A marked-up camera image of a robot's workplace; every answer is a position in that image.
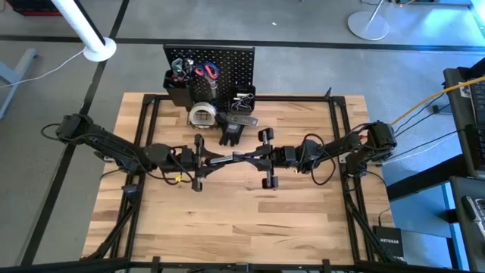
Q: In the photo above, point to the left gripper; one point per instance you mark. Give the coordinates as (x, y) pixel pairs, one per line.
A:
(197, 163)

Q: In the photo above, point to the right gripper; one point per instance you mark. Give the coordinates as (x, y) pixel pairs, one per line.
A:
(282, 157)

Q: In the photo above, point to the black C-clamp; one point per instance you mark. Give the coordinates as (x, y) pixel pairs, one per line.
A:
(221, 159)

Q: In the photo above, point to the grey torpedo level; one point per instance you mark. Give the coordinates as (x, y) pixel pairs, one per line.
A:
(242, 120)

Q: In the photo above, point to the white masking tape roll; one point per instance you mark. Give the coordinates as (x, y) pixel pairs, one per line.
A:
(192, 115)

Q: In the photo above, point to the clear safety glasses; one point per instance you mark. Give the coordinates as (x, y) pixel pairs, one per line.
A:
(242, 104)

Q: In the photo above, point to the silver socket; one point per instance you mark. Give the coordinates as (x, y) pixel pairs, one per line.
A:
(245, 95)

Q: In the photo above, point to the red and blue scissors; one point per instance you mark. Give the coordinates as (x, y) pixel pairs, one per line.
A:
(212, 81)

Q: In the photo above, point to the silver combination wrench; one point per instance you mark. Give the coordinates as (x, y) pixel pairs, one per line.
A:
(189, 63)

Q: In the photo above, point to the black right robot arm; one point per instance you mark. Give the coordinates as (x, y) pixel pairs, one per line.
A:
(341, 148)

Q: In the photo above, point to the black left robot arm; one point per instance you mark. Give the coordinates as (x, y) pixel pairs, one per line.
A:
(113, 148)

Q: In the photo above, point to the black work gloves pair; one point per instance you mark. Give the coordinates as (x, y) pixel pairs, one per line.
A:
(231, 134)

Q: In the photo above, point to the short black pegboard bin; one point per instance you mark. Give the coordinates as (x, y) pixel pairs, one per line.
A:
(231, 99)

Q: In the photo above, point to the tall black pegboard bin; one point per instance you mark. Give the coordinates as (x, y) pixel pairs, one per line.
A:
(178, 95)

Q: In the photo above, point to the black metal pegboard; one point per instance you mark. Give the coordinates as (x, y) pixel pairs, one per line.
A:
(235, 64)

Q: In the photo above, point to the grey round stand base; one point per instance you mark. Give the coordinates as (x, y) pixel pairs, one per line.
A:
(367, 26)

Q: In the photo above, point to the white lamp stand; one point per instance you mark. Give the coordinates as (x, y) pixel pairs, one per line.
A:
(81, 26)

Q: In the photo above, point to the black desk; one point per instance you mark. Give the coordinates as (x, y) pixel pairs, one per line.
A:
(458, 125)

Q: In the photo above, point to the grey table leg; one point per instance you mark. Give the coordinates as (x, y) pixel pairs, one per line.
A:
(19, 72)

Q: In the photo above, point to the grey handset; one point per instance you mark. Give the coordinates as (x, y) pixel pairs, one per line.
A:
(471, 210)

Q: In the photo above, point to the grey desk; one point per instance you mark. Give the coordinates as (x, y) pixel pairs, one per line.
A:
(466, 246)

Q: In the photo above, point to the dark red crate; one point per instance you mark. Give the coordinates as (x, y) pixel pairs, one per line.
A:
(34, 7)

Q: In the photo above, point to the black aluminium table frame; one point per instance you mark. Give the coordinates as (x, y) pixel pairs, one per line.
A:
(295, 98)

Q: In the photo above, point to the black frame clip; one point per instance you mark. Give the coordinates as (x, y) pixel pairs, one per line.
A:
(130, 189)

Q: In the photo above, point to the black corner bracket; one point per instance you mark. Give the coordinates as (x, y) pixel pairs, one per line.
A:
(328, 93)

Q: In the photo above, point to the black Netgear network switch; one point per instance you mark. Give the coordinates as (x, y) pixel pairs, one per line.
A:
(388, 242)

